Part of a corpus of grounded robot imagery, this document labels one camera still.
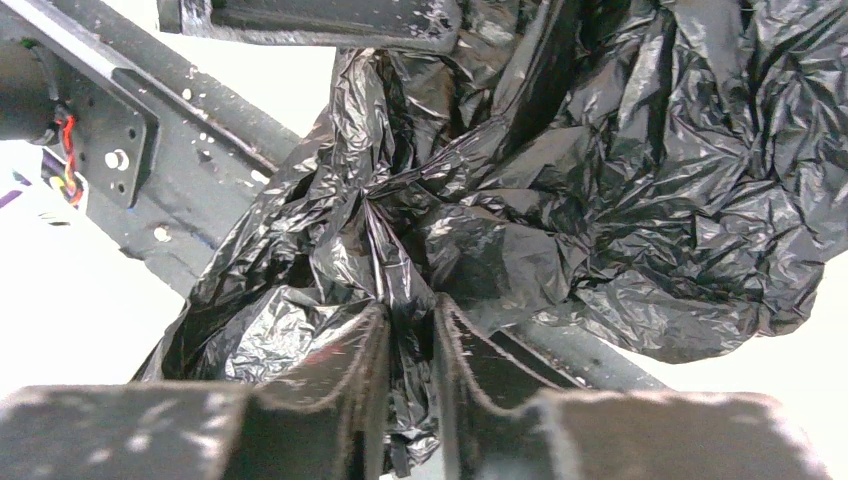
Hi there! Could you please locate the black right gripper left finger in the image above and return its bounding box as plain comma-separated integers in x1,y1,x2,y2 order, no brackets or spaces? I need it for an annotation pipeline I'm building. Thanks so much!
1,304,390,479

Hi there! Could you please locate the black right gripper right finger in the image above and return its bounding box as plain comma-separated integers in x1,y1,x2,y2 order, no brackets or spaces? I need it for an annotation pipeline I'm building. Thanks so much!
433,294,829,479

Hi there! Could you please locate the black plastic trash bag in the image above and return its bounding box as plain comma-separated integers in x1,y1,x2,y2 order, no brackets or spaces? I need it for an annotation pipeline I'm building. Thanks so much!
137,1,847,471

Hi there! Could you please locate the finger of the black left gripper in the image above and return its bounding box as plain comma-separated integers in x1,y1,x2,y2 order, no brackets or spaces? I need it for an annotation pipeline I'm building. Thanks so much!
156,0,462,54

